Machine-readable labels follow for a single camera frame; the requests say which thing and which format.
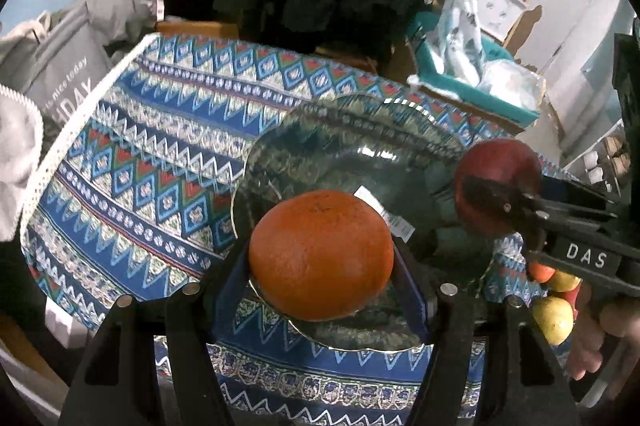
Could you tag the white shelf unit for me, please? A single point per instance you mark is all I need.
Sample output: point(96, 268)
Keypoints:
point(595, 166)

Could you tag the large yellow apple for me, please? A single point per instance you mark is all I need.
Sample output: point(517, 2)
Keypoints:
point(552, 323)

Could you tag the small yellow apple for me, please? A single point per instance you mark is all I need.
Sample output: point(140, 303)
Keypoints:
point(565, 281)

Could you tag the small orange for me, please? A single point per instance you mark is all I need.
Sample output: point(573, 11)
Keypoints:
point(541, 272)

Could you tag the grey printed tote bag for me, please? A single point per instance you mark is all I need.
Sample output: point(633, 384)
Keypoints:
point(65, 56)

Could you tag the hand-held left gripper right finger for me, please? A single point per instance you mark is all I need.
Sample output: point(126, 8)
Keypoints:
point(412, 296)

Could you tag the printed plastic bag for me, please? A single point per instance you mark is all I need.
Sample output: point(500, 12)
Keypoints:
point(462, 16)

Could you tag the clear plastic bag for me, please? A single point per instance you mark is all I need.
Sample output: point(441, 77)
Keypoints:
point(510, 78)

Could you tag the person's right hand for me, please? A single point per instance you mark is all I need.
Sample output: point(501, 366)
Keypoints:
point(590, 346)

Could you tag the white knit cloth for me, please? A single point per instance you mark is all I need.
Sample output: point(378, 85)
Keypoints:
point(15, 146)

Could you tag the clear glass plate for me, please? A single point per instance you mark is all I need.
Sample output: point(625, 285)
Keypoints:
point(350, 146)

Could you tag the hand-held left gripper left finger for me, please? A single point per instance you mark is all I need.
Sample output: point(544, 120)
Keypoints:
point(232, 288)

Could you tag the dark red apple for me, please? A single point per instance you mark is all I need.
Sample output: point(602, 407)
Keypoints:
point(500, 161)

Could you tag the teal box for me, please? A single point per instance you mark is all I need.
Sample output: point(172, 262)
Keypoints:
point(505, 103)

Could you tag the large orange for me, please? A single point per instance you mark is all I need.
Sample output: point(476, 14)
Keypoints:
point(320, 256)

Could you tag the red yellow apple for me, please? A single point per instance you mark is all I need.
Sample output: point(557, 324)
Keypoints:
point(571, 298)

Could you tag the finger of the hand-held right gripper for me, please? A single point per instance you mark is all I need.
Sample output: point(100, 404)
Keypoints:
point(580, 195)
point(500, 203)

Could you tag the blue patterned tablecloth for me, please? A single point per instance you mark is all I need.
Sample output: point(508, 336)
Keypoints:
point(150, 166)

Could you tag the grey jacket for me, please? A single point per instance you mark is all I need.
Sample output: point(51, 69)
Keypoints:
point(120, 6)

